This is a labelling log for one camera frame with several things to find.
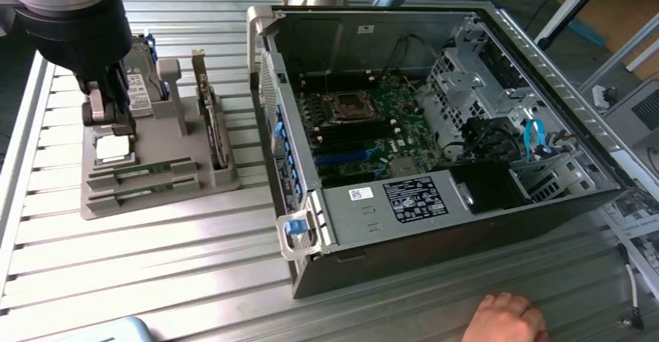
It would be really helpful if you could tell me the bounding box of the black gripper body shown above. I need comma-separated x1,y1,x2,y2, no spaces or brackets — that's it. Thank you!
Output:
14,0,137,84

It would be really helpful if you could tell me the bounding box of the green RAM stick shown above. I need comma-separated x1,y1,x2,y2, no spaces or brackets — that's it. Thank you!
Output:
114,181,178,200
111,161,181,178

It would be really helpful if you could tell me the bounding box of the black RAM slot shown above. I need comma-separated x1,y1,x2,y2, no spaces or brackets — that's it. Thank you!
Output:
318,131,402,147
310,117,394,132
315,127,399,141
313,122,397,137

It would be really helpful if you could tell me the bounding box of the person's bare hand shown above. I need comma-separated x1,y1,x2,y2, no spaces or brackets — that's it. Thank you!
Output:
461,292,550,342

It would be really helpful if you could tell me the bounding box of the hard disk with blue rails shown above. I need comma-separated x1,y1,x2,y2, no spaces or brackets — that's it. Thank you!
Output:
122,33,170,120

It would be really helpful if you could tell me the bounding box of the silver CPU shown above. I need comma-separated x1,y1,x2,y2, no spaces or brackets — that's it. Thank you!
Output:
94,134,138,162

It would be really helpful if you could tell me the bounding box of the graphics card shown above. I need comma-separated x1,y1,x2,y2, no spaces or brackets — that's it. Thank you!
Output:
190,49,233,174

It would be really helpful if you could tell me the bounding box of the grey parts rack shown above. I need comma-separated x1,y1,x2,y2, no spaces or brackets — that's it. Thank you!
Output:
79,48,239,222

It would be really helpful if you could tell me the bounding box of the CPU socket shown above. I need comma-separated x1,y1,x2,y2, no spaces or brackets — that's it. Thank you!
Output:
321,90,382,125

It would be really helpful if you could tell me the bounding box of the blue expansion slot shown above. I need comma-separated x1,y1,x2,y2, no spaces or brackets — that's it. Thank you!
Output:
314,149,378,167

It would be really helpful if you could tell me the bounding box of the green motherboard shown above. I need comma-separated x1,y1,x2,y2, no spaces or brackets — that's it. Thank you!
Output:
297,69,445,188

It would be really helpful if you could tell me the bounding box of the grey power supply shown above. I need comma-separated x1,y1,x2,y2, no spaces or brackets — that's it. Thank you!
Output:
307,171,477,251

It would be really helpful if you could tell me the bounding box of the grey chipset heat sink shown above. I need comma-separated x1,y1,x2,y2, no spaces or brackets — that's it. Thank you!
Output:
390,157,422,178

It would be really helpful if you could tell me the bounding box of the light blue plastic object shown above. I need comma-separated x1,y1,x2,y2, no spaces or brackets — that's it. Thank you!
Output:
66,316,154,342

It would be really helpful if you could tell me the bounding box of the metal disk bay cage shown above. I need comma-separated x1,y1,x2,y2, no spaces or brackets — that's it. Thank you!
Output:
415,16,549,130

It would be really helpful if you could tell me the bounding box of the black fan shroud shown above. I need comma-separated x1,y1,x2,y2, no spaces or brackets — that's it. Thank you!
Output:
450,159,535,215

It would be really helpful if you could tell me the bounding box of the black open PC case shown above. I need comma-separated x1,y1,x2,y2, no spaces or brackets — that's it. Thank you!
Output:
245,3,639,300

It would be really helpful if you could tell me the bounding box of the black tripod pole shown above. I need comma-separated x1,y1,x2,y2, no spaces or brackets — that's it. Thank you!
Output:
537,0,621,50

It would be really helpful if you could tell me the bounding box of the white power strip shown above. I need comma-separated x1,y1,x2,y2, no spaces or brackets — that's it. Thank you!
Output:
591,84,619,108

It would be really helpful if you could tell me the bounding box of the grey computer box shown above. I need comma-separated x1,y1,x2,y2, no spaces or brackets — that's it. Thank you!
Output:
598,78,659,154

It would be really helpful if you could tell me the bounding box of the brown cardboard box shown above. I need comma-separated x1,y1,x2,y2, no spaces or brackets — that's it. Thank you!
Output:
553,0,659,81

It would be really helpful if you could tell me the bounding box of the black power wire bundle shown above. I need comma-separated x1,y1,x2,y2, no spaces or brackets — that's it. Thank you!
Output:
441,120,522,165

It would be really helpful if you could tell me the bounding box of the blue disk wire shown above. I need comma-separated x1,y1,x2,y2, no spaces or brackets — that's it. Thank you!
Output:
522,119,557,164

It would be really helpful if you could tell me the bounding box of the white cable with plug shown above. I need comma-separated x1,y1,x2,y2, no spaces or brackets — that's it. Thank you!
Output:
617,241,646,328

